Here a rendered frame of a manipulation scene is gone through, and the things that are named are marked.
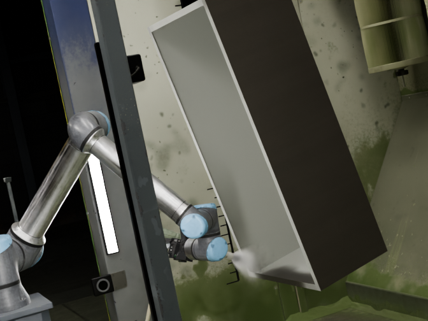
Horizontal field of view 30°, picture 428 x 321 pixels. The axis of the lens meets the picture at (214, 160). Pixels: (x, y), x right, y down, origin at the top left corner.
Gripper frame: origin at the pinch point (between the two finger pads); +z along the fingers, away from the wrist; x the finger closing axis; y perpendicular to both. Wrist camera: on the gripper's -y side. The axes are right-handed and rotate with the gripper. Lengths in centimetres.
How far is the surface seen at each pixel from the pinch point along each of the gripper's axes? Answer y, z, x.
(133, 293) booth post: 19, 64, 36
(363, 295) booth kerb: -9, 12, 144
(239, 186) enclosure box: -36, 4, 37
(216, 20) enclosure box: -76, -45, -32
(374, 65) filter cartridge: -120, -6, 100
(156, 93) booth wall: -80, 58, 17
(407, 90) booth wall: -127, 7, 146
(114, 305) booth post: 26, 67, 29
